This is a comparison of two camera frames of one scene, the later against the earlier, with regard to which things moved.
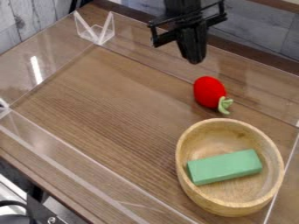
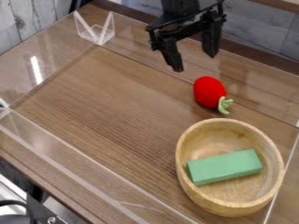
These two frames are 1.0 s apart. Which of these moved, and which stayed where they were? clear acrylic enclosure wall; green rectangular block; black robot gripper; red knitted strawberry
Moved: black robot gripper
Stayed: green rectangular block; clear acrylic enclosure wall; red knitted strawberry
